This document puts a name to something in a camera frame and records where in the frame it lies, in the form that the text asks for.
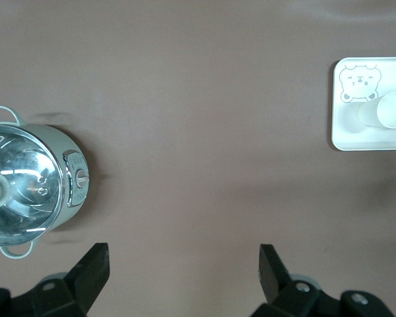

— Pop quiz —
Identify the white plastic cup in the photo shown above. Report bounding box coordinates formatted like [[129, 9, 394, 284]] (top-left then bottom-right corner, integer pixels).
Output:
[[356, 92, 396, 129]]

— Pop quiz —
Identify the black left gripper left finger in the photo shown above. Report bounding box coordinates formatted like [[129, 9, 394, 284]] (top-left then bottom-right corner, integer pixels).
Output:
[[11, 242, 112, 317]]

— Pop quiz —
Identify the grey-green electric pot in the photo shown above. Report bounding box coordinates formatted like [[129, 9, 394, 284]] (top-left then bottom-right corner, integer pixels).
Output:
[[0, 105, 89, 259]]

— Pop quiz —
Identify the cream bear print tray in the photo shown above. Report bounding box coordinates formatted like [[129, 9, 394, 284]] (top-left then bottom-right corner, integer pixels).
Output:
[[329, 56, 396, 152]]

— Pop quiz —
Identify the glass pot lid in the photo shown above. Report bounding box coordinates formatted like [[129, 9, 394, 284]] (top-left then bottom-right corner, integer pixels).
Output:
[[0, 122, 65, 247]]

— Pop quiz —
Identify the brown table cover cloth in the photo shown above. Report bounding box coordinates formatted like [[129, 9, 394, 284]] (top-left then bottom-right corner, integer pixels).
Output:
[[0, 0, 396, 317]]

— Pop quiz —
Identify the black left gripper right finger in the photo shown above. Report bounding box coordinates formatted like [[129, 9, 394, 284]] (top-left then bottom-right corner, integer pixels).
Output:
[[250, 244, 344, 317]]

